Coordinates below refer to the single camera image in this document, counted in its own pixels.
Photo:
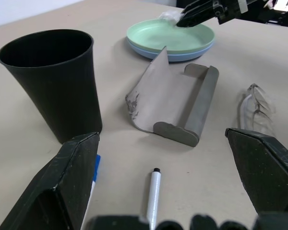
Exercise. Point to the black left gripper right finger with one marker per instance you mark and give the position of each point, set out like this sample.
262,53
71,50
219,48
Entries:
266,172

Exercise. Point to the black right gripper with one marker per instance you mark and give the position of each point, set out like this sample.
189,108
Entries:
226,10

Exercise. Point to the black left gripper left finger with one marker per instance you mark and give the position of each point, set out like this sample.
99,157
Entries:
62,182

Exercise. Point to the black plastic cup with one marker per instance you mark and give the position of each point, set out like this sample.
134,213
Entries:
55,91

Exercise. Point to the clear crumpled plastic piece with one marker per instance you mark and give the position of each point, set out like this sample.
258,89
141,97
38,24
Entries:
169,16

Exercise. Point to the light green plate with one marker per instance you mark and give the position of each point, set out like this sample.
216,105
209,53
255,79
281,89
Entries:
172,36

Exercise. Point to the white marker blue cap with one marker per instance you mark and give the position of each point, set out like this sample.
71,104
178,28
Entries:
96,167

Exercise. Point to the light blue plate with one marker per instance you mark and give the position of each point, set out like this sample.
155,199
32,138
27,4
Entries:
182,57

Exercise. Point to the dark background object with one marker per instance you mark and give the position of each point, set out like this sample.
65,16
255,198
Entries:
278,10

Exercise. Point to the white marker black cap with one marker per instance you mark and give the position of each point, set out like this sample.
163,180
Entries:
155,194

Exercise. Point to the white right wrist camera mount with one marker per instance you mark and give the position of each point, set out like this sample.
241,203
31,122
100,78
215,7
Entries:
243,5

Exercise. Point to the clear frame glasses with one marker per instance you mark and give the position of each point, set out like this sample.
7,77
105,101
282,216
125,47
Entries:
259,105

